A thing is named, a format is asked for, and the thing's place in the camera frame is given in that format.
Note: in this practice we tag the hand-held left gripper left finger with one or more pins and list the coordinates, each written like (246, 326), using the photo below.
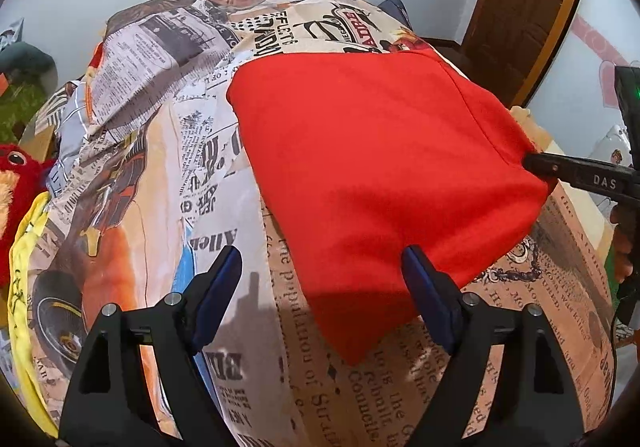
(217, 292)

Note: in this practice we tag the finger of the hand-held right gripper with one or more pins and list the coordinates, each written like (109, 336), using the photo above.
(575, 172)

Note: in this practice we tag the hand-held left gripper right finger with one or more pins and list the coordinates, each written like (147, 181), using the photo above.
(425, 294)

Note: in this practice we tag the red hooded sweatshirt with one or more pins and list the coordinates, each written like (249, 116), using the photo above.
(380, 167)

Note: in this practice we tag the person's right hand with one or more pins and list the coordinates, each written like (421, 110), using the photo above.
(622, 252)

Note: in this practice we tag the grey printed pillow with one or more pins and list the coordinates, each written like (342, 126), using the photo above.
(615, 147)

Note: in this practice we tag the tan pillow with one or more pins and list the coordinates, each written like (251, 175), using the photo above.
(535, 127)

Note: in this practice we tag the brown wooden door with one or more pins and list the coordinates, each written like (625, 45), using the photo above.
(520, 12)

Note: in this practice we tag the newspaper printed blanket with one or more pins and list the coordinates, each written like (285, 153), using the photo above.
(165, 137)

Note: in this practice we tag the yellow printed cloth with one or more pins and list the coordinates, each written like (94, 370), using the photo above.
(25, 277)

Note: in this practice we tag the red plush toy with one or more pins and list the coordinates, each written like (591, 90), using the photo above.
(17, 197)

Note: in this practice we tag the dark blue bag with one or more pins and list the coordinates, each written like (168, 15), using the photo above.
(397, 14)

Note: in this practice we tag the green patterned cloth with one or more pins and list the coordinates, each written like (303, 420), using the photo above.
(20, 109)

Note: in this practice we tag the dark teal cushion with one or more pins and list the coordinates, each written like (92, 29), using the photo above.
(25, 64)

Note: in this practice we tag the pink wall sticker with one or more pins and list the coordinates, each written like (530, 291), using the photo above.
(597, 47)

